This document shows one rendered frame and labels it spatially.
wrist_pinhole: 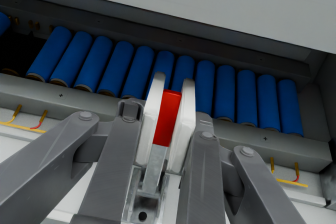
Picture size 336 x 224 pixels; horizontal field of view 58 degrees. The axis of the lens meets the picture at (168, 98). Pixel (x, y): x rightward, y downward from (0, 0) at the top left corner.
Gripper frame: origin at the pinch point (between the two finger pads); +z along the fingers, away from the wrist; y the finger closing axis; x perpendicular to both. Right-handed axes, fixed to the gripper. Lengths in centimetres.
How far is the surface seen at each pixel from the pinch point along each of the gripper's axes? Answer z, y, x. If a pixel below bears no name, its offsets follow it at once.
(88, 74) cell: 8.0, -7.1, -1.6
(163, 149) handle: 0.5, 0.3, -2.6
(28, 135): 3.3, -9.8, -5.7
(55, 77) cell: 7.1, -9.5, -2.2
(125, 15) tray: 14.4, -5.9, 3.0
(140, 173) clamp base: 0.9, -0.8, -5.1
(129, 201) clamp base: 0.8, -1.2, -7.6
